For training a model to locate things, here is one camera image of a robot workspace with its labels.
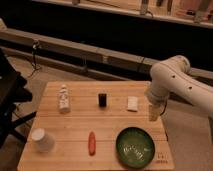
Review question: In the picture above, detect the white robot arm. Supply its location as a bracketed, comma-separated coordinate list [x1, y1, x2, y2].
[146, 55, 213, 119]

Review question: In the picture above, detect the white eraser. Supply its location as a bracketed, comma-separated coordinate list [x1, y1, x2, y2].
[127, 96, 138, 112]

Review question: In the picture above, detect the small black cup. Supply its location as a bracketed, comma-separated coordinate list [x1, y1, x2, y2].
[98, 93, 107, 107]

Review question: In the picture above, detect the green ribbed plate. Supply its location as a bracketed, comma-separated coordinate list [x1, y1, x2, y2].
[115, 127, 155, 169]

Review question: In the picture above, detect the white tube bottle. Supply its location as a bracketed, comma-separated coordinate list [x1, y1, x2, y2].
[59, 84, 70, 113]

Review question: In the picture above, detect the black chair stand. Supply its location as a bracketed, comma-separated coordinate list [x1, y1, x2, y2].
[0, 48, 36, 148]

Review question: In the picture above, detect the black hanging cable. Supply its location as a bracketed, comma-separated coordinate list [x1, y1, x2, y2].
[26, 39, 42, 80]

